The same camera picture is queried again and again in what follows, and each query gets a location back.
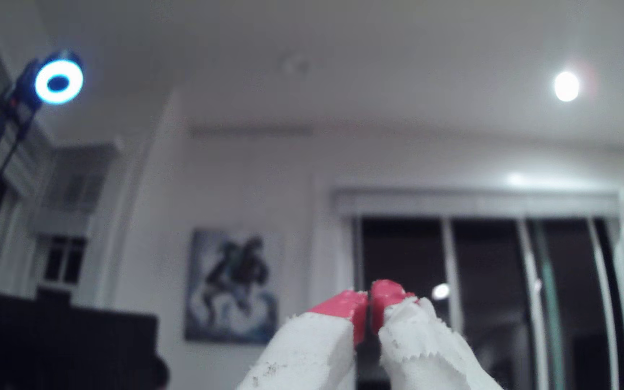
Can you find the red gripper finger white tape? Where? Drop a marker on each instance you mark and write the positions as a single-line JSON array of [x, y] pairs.
[[312, 352], [420, 352]]

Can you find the dark glass sliding door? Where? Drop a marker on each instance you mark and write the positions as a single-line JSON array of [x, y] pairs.
[[496, 303]]

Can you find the white window roller blind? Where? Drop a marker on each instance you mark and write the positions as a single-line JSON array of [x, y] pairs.
[[474, 205]]

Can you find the dark cabinet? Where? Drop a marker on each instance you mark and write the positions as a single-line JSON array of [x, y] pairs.
[[73, 346]]

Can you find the small paned window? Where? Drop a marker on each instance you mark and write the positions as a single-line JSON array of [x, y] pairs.
[[64, 260]]

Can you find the round recessed ceiling light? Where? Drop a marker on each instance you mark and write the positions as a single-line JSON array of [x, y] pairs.
[[566, 85]]

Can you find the blue wall poster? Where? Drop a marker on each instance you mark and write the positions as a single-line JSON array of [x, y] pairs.
[[231, 287]]

